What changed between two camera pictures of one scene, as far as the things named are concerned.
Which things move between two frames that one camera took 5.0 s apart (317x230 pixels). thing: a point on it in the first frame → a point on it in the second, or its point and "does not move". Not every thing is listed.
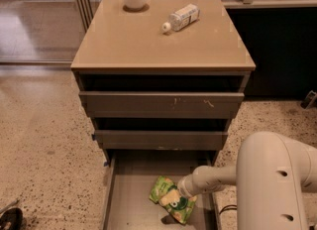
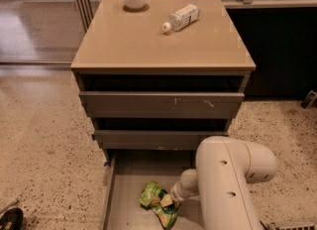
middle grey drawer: (158, 140) does not move
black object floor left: (12, 220) does not move
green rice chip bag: (181, 208) → (151, 192)
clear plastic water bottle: (181, 18) does not move
